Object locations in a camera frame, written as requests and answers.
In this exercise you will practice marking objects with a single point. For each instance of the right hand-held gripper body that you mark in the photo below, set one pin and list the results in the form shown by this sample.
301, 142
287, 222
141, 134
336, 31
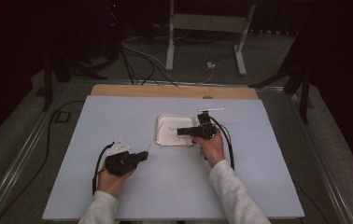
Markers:
205, 127

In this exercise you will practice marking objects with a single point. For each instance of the metal floor rail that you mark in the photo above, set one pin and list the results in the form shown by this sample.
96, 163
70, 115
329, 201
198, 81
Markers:
321, 161
25, 146

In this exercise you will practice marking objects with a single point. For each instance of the white square tray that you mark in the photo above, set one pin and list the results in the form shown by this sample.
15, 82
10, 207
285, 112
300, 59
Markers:
168, 137

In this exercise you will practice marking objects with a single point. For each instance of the black square floor box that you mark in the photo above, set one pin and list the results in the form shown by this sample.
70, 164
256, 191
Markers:
62, 117

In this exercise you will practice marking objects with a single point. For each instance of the pale blue table cover sheet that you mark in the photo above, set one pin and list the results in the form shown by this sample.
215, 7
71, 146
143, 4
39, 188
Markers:
165, 186

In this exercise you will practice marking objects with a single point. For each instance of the white plug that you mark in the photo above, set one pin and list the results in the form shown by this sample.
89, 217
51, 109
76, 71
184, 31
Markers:
210, 65

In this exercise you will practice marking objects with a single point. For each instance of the thin wooden skewer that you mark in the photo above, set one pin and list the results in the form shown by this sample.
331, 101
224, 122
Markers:
155, 137

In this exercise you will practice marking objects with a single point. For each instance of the black stand with legs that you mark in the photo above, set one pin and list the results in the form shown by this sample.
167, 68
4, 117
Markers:
304, 99

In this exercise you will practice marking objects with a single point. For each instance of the person's left hand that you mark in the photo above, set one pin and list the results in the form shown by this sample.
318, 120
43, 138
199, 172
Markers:
110, 185

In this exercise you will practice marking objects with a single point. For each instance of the person's right hand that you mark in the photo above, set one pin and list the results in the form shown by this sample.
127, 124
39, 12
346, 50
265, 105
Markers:
212, 151

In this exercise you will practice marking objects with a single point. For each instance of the black tripod stand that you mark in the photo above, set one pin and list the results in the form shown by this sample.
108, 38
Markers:
47, 84

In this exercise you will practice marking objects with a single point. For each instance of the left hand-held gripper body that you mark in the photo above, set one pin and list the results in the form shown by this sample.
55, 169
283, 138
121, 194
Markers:
120, 163

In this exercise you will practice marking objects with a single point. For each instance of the white metal stand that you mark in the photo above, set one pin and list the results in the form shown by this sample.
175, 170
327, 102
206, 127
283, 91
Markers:
207, 23

